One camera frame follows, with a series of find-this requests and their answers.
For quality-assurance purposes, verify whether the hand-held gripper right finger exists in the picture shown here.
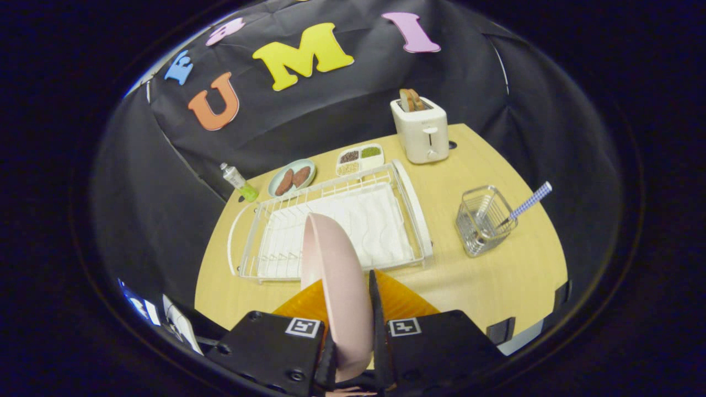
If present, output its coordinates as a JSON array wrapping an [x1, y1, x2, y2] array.
[[368, 269, 506, 395]]

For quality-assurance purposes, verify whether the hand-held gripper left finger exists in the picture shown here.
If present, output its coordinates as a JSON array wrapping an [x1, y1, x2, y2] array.
[[205, 278, 338, 397]]

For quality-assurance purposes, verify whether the pink plate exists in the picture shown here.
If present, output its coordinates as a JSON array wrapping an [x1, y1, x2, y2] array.
[[301, 212, 376, 383]]

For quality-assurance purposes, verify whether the white wire dish rack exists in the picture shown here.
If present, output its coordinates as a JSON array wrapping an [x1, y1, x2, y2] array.
[[227, 159, 434, 283]]

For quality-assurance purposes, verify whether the silver wire basket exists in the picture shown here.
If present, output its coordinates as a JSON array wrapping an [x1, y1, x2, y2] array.
[[456, 185, 518, 257]]

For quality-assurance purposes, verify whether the blue checked handle spoon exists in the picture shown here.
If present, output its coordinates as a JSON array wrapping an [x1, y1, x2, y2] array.
[[475, 181, 553, 243]]

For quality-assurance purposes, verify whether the small teal plate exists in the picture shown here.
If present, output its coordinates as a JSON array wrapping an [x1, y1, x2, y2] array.
[[268, 159, 317, 198]]

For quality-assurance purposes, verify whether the white compartment dish with grains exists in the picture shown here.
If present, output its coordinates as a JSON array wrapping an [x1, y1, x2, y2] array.
[[336, 143, 385, 177]]

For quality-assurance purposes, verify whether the white sheet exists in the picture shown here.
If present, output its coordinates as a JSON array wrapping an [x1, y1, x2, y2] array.
[[162, 294, 204, 355]]

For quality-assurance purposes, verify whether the white drip tray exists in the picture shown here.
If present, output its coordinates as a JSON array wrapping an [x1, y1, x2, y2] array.
[[258, 182, 415, 276]]

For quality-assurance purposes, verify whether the clear bottle with green liquid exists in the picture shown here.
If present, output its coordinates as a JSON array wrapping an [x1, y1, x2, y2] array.
[[220, 162, 259, 202]]

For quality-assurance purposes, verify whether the white toaster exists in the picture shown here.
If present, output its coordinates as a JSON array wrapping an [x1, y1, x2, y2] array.
[[390, 96, 450, 165]]

